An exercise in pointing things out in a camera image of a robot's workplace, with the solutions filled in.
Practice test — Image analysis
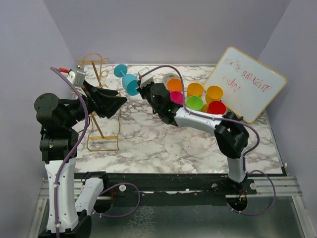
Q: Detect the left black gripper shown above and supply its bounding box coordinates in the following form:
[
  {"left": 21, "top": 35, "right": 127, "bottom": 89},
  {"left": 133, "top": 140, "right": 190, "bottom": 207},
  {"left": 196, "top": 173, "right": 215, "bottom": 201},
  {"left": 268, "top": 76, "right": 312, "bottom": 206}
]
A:
[{"left": 63, "top": 78, "right": 127, "bottom": 127}]

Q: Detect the cyan wine glass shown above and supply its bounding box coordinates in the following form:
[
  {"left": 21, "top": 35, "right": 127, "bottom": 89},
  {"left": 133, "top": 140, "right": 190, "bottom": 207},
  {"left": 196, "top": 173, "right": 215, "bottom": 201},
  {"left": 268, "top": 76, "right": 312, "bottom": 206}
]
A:
[{"left": 113, "top": 64, "right": 139, "bottom": 96}]

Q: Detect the orange wine glass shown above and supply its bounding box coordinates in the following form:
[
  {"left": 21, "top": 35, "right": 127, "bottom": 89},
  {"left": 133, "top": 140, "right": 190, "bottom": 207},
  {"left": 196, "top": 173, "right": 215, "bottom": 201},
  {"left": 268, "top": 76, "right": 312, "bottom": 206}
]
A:
[{"left": 166, "top": 78, "right": 183, "bottom": 92}]

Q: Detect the pink wine glass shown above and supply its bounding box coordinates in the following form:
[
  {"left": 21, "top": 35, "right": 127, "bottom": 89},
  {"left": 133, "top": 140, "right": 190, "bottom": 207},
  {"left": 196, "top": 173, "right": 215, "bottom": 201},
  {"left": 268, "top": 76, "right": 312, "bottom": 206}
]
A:
[{"left": 170, "top": 91, "right": 184, "bottom": 105}]

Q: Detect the gold wire glass rack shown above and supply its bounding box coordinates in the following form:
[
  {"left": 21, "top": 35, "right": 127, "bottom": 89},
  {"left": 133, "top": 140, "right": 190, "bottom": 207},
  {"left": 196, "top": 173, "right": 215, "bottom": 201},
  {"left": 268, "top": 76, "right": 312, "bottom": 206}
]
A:
[{"left": 75, "top": 53, "right": 121, "bottom": 152}]

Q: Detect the yellow wine glass front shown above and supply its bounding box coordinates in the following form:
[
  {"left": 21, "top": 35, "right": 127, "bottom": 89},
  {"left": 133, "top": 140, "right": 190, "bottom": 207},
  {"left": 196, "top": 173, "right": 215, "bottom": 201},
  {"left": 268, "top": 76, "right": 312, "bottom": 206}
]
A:
[{"left": 187, "top": 82, "right": 204, "bottom": 98}]

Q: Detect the yellow wine glass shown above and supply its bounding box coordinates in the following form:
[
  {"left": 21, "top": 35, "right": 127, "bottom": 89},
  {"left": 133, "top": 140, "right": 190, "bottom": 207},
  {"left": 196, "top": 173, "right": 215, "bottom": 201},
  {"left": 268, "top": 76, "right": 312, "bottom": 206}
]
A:
[
  {"left": 205, "top": 85, "right": 223, "bottom": 104},
  {"left": 187, "top": 82, "right": 204, "bottom": 98}
]

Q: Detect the green wine glass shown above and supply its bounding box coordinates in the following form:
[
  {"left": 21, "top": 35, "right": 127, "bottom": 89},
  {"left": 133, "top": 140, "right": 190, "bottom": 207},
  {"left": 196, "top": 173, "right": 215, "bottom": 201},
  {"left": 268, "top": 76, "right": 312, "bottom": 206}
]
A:
[{"left": 186, "top": 96, "right": 204, "bottom": 111}]

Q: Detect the red wine glass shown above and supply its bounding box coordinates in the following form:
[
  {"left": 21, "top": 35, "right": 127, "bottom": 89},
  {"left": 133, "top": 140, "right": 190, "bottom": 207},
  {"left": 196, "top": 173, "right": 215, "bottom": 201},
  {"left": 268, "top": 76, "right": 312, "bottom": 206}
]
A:
[{"left": 207, "top": 101, "right": 226, "bottom": 115}]

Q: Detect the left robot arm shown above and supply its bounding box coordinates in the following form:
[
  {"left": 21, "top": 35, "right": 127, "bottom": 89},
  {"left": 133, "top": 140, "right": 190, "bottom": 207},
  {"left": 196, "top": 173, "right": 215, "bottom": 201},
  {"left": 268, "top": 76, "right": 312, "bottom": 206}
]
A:
[{"left": 34, "top": 86, "right": 127, "bottom": 238}]

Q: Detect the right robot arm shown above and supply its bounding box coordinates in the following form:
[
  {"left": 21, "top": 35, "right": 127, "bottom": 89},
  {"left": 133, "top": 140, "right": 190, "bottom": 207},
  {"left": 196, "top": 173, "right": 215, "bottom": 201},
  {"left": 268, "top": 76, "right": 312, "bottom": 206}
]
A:
[{"left": 137, "top": 82, "right": 249, "bottom": 194}]

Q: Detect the clear tape roll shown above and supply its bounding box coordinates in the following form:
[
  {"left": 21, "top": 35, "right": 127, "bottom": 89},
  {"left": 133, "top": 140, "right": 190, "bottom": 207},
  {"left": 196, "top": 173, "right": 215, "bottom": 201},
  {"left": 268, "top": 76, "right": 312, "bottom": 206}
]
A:
[{"left": 162, "top": 73, "right": 179, "bottom": 85}]

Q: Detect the yellow framed whiteboard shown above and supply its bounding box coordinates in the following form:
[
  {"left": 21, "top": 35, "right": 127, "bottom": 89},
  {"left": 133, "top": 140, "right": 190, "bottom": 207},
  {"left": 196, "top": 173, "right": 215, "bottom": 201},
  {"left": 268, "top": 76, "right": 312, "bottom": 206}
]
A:
[{"left": 204, "top": 46, "right": 287, "bottom": 123}]

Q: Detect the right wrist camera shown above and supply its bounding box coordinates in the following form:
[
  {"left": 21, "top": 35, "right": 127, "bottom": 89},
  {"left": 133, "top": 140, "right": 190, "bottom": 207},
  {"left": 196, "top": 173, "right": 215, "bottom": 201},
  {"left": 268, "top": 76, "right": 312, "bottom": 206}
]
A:
[{"left": 137, "top": 67, "right": 154, "bottom": 88}]

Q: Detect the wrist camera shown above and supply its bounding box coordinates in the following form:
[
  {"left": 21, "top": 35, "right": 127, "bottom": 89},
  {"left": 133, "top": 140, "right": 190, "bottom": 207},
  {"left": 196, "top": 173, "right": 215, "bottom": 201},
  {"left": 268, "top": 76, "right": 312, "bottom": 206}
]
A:
[
  {"left": 137, "top": 67, "right": 154, "bottom": 88},
  {"left": 67, "top": 69, "right": 86, "bottom": 88}
]

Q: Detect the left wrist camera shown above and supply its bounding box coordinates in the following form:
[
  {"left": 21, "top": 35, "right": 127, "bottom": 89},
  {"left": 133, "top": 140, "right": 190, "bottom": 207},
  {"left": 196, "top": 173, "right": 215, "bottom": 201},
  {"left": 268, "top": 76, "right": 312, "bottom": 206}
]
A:
[{"left": 67, "top": 69, "right": 86, "bottom": 88}]

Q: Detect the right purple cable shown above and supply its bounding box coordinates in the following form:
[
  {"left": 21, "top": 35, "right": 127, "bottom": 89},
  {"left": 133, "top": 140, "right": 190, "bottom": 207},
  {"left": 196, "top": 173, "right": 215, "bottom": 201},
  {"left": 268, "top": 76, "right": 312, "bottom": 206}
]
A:
[{"left": 141, "top": 64, "right": 277, "bottom": 216}]

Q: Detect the purple cable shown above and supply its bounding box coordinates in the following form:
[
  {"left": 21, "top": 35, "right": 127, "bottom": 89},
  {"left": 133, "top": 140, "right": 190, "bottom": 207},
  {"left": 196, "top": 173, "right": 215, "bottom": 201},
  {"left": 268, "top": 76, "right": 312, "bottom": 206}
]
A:
[
  {"left": 50, "top": 66, "right": 141, "bottom": 238},
  {"left": 141, "top": 64, "right": 277, "bottom": 216}
]

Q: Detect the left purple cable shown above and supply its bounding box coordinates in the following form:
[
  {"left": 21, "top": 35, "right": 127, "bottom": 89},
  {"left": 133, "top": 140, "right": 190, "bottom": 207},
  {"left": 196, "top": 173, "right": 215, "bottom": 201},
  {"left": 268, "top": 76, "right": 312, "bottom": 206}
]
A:
[{"left": 50, "top": 66, "right": 141, "bottom": 238}]

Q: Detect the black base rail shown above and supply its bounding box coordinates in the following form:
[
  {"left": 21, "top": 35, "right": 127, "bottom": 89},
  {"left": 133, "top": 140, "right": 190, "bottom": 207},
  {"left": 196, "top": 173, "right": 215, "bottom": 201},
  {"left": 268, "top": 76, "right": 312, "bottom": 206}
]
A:
[{"left": 74, "top": 170, "right": 258, "bottom": 208}]

